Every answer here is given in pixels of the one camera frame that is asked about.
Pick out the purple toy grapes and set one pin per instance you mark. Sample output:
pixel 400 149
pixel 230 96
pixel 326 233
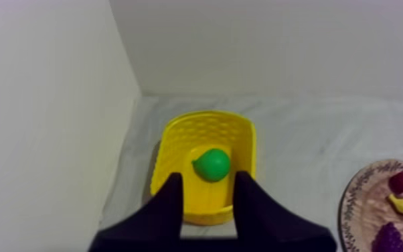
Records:
pixel 388 239

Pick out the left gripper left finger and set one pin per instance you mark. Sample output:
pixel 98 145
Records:
pixel 159 218

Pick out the small red fruit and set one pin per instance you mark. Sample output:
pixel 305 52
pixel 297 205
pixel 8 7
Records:
pixel 400 182

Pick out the green toy pear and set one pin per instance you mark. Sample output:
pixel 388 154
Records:
pixel 212 165

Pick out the round wooden board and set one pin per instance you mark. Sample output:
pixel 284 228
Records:
pixel 366 207

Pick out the yellow plastic basket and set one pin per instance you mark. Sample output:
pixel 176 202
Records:
pixel 205 140

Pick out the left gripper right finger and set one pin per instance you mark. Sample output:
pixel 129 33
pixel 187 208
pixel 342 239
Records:
pixel 261 218

